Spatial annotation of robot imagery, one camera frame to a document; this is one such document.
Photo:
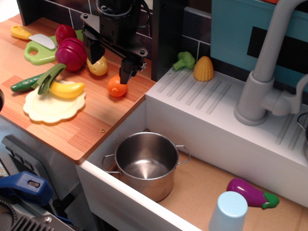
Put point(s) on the purple toy eggplant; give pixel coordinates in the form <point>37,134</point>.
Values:
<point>253,196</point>

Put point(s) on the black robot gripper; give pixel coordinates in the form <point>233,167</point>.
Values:
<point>118,33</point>

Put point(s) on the white toy sink unit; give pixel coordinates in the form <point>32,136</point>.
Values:
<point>200,116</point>

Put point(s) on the yellow toy banana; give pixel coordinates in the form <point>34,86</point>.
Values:
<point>67,91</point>

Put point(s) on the orange toy carrot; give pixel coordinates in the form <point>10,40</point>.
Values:
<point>115,88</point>

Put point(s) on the green toy broccoli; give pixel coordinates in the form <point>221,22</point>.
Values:
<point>185,59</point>

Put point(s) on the small magenta toy fruit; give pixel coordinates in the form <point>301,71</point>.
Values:
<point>64,31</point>

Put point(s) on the cream scalloped toy plate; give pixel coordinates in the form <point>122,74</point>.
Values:
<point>49,108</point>

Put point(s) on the yellow handled toy knife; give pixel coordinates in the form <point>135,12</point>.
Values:
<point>41,39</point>

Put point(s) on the yellow toy potato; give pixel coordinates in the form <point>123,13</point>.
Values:
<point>99,68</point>

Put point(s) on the blue clamp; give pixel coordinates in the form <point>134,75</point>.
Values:
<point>27,187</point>

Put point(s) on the green toy cutting board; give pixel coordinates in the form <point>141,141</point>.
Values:
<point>38,55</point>

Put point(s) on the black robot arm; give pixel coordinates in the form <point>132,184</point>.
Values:
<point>120,6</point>

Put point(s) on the stainless steel pot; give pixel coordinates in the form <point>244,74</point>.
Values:
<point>147,161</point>

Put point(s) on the yellow toy corn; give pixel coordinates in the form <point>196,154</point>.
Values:
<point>204,70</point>

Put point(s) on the wooden toy countertop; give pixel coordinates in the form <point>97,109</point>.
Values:
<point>77,136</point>

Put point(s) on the light blue plastic cup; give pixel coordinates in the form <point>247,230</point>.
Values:
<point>229,213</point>

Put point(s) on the green toy cucumber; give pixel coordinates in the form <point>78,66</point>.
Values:
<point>26,84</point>

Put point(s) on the grey toy faucet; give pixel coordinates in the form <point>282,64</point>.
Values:
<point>259,96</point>

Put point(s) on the large magenta toy onion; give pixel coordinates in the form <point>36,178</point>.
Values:
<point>71,52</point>

